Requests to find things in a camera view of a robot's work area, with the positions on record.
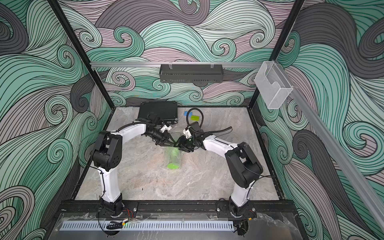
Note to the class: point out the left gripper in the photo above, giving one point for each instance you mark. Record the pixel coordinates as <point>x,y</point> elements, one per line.
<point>164,140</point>

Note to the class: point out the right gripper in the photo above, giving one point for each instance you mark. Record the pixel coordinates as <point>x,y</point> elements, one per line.
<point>182,146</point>

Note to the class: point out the green plastic wine glass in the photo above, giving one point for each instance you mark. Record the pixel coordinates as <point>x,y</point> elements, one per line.
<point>173,159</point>

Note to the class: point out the clear bubble wrap sheet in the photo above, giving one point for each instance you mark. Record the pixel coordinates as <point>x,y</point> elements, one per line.
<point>172,157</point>

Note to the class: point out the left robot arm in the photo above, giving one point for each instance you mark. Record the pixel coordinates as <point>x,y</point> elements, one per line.
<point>107,155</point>

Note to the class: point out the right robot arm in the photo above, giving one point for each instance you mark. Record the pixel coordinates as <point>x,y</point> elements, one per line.
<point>244,166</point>

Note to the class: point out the black carrying case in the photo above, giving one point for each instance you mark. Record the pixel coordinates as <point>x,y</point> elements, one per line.
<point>164,110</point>

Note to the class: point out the blue toy brick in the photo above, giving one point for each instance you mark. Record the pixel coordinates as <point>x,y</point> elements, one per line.
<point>189,115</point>

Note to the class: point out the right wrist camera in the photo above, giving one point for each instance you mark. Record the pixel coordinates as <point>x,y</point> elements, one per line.
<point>187,132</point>

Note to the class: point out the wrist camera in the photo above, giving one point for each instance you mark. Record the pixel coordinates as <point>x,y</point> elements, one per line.
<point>165,128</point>
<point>187,132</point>

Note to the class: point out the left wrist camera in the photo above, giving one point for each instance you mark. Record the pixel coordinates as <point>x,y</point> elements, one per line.
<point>165,128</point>

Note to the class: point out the black wall-mounted tray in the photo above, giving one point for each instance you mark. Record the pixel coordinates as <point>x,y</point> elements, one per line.
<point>200,74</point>

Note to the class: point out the aluminium back rail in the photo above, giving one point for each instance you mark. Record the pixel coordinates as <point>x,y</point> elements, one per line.
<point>138,64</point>

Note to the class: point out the aluminium rail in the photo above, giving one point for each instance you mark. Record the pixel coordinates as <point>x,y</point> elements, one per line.
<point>138,64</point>
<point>361,185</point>

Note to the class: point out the clear acrylic wall bin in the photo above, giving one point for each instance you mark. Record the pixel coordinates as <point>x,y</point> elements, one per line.
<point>273,84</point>

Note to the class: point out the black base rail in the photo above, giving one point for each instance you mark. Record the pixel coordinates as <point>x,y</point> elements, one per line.
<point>176,206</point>

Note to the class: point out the white slotted cable duct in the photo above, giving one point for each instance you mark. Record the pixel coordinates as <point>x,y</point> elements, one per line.
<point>220,226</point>

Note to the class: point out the aluminium right side rail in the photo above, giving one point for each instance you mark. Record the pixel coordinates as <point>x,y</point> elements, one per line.
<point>361,185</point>

